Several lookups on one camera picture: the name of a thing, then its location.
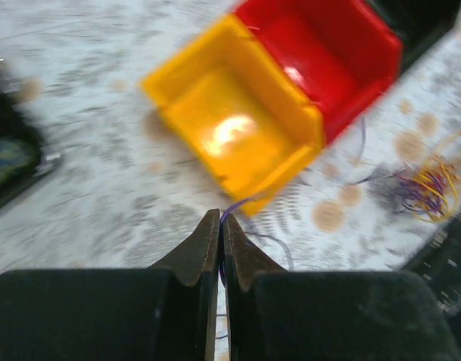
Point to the floral table mat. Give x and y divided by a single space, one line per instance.
129 189

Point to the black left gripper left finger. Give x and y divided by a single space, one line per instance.
163 312

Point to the black plastic bin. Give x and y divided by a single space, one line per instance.
419 24

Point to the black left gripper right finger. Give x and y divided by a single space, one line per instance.
275 314

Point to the black poker chip case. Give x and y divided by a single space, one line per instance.
26 156

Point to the red plastic bin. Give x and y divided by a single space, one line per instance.
340 53

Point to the yellow plastic bin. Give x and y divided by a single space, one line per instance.
238 112

